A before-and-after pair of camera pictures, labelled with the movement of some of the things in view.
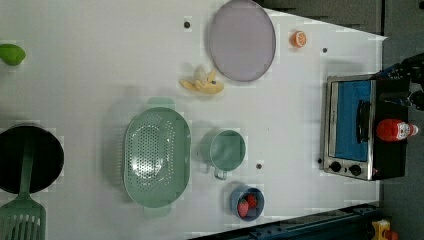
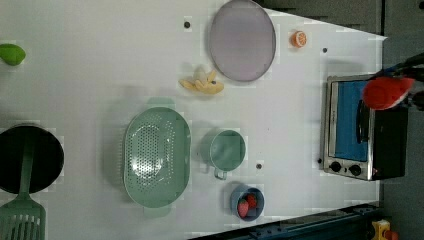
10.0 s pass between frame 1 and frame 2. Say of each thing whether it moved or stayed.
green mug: stayed
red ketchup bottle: moved
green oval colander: stayed
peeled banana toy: stayed
